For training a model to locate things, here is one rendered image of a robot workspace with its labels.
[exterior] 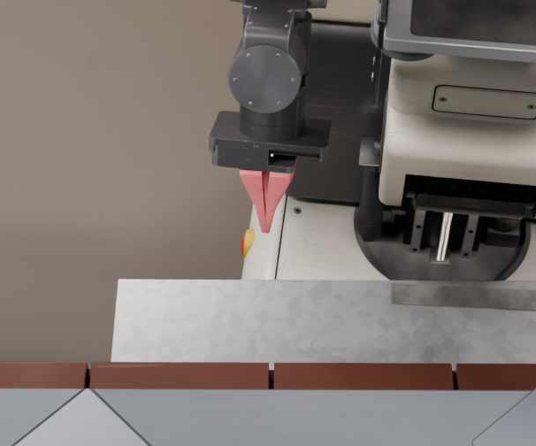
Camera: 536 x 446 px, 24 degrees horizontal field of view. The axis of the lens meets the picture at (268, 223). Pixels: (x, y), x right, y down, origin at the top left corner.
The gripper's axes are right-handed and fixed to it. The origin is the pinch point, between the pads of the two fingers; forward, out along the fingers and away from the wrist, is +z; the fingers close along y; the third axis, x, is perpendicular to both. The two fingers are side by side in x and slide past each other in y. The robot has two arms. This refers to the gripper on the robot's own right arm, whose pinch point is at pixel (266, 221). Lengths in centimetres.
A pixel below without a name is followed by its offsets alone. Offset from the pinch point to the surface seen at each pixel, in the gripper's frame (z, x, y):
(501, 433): 17.8, -3.3, 23.3
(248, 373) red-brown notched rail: 17.8, 2.1, -1.1
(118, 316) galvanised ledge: 24.5, 21.2, -18.4
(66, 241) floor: 60, 103, -47
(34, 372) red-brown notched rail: 18.8, -0.3, -22.0
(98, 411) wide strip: 18.8, -5.5, -14.4
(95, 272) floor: 63, 97, -40
